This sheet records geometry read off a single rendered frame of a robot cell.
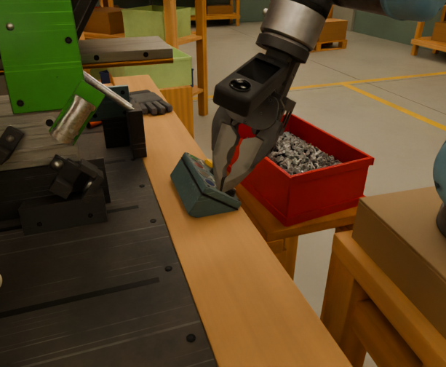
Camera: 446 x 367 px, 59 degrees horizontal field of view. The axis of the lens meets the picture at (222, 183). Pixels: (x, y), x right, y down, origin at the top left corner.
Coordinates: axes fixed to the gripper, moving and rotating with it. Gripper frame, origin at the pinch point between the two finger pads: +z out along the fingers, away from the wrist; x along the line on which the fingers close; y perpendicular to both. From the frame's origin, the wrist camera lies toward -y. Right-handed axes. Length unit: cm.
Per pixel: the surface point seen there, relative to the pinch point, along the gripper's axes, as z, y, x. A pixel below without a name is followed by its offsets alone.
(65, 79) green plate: -3.6, 1.0, 31.3
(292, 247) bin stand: 27, 72, -7
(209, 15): -134, 790, 417
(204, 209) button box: 8.0, 10.1, 4.4
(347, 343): 24.3, 26.5, -27.6
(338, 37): -150, 653, 109
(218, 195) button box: 4.9, 10.9, 3.2
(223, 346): 14.3, -10.6, -10.6
